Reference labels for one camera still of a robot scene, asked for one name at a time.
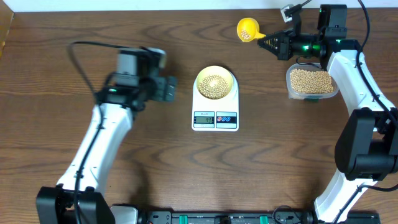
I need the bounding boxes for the pile of soybeans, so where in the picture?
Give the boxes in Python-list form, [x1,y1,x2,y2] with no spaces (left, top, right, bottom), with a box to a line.
[290,68,334,94]

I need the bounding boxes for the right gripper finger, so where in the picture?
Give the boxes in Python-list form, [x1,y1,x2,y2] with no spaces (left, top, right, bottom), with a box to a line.
[257,42,279,57]
[257,32,279,44]

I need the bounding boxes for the yellow plastic bowl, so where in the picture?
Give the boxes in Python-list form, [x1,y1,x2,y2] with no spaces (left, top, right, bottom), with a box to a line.
[196,65,233,94]

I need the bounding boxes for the white digital kitchen scale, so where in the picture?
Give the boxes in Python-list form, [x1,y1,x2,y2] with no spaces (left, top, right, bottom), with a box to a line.
[192,73,239,132]

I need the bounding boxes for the yellow measuring scoop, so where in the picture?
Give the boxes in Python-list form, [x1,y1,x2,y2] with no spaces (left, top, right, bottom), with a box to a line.
[236,17,266,42]

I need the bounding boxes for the soybeans in yellow bowl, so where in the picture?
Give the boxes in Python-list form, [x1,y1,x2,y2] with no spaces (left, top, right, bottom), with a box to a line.
[198,75,229,100]

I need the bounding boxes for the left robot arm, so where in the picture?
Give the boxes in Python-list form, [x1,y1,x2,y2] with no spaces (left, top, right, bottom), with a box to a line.
[36,77,177,223]

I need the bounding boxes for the soybeans in scoop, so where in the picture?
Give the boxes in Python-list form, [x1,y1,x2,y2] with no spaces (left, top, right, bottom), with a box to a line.
[241,30,251,40]

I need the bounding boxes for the clear plastic container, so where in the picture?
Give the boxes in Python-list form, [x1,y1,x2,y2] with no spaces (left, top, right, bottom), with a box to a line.
[286,63,339,100]

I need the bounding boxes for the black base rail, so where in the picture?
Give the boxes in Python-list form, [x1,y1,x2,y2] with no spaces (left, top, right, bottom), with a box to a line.
[136,210,382,224]

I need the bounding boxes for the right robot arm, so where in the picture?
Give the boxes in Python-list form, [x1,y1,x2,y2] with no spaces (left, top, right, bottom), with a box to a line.
[257,4,397,223]

